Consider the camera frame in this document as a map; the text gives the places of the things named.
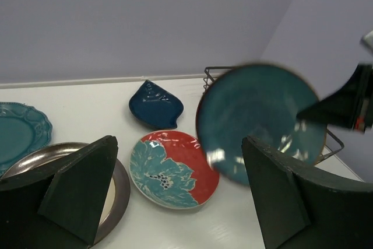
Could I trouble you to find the black wire dish rack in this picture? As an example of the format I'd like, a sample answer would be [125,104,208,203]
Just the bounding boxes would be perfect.
[202,66,345,164]

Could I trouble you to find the red teal floral plate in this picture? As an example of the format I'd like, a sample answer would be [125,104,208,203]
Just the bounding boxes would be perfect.
[129,130,220,210]

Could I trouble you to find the teal scalloped plate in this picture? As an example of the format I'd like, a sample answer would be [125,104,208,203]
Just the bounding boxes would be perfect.
[1,102,53,174]

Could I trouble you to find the navy leaf shaped dish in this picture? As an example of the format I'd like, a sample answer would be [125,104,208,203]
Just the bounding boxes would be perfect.
[129,80,184,129]

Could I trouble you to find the silver rimmed cream plate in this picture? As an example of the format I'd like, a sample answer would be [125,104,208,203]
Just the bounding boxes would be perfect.
[1,142,131,244]

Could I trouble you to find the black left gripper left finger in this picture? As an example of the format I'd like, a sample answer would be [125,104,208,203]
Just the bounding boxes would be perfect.
[1,135,118,245]

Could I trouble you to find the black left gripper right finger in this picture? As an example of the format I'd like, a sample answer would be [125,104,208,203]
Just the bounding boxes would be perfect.
[242,136,372,248]

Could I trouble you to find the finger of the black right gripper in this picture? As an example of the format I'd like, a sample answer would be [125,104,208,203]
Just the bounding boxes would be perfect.
[297,64,372,131]

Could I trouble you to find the dark teal round plate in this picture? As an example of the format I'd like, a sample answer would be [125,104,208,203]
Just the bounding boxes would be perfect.
[196,63,326,185]

